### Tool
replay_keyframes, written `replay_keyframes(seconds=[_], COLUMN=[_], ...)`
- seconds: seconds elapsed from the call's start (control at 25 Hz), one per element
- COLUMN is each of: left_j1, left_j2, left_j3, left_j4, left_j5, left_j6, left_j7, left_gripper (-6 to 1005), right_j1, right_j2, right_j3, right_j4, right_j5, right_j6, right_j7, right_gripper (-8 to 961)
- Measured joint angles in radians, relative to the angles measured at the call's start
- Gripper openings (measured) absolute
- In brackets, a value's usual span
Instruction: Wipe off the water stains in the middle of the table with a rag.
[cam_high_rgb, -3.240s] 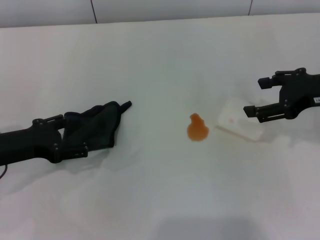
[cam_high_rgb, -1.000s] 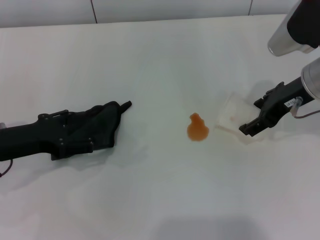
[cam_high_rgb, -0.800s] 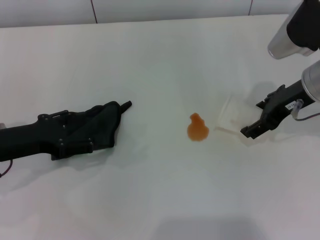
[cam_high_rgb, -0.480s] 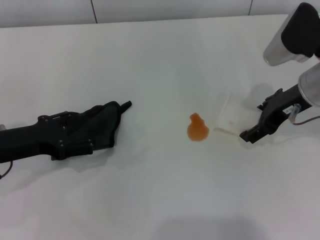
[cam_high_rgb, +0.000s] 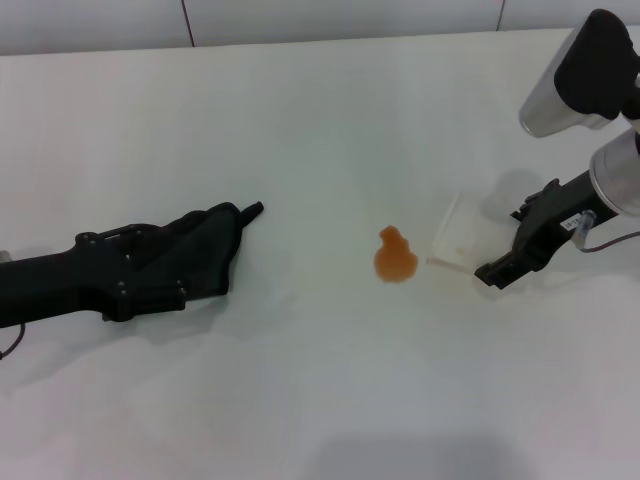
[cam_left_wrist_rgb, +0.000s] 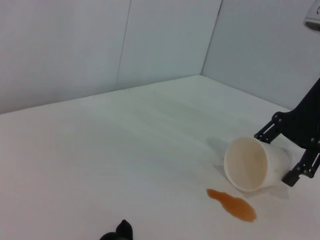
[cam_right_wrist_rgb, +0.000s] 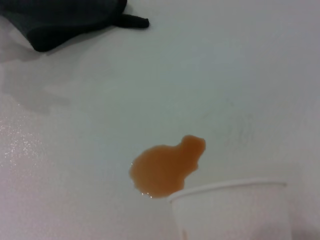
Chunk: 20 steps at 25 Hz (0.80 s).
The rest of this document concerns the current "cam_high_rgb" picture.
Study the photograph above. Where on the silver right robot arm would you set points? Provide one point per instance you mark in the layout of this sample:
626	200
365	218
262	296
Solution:
617	175

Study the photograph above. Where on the right wrist camera housing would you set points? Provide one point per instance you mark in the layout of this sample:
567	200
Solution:
585	60

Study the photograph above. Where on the orange liquid stain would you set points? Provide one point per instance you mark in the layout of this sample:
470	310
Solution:
395	260

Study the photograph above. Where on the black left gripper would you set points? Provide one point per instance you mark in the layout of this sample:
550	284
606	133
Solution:
60	285

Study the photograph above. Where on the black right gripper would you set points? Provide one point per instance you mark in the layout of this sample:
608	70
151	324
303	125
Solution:
555	220

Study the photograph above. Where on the dark cloth rag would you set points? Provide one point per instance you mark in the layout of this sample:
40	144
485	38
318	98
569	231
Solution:
210	250

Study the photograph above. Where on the translucent white plastic cup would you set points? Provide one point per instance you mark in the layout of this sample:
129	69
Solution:
460	230

